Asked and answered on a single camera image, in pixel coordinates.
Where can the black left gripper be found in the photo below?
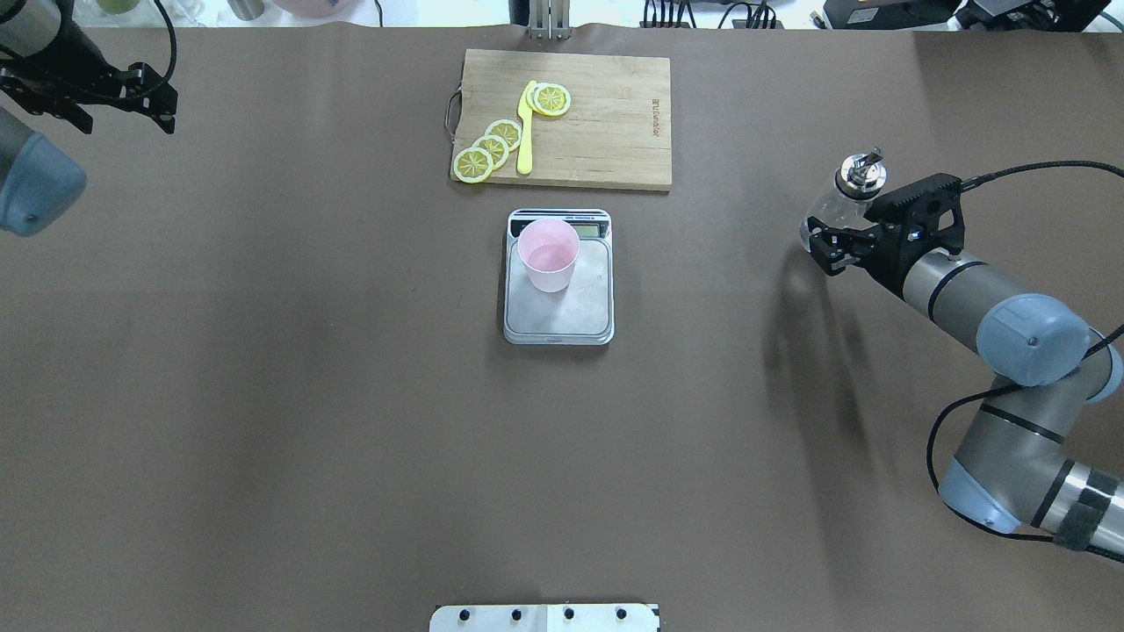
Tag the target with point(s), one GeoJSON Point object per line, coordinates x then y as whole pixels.
{"type": "Point", "coordinates": [77, 64]}

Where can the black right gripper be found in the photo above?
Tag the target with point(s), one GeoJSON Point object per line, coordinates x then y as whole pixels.
{"type": "Point", "coordinates": [887, 263]}

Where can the glass sauce bottle metal spout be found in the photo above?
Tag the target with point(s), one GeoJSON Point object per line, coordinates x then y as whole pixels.
{"type": "Point", "coordinates": [851, 189]}

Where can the pink plastic cup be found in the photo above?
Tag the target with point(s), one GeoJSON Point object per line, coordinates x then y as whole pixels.
{"type": "Point", "coordinates": [549, 250]}

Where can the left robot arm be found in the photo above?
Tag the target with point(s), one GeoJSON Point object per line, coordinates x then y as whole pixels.
{"type": "Point", "coordinates": [52, 68]}

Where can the digital kitchen scale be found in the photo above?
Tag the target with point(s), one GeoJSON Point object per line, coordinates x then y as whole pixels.
{"type": "Point", "coordinates": [582, 313]}

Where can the bamboo cutting board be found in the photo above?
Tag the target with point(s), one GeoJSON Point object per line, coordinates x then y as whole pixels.
{"type": "Point", "coordinates": [617, 135]}

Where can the yellow plastic knife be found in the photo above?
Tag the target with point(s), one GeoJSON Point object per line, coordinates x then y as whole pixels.
{"type": "Point", "coordinates": [524, 162]}

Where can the aluminium frame post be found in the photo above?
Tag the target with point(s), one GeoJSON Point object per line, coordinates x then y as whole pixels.
{"type": "Point", "coordinates": [549, 20]}

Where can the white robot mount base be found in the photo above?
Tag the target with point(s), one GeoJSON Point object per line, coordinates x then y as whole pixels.
{"type": "Point", "coordinates": [547, 617]}

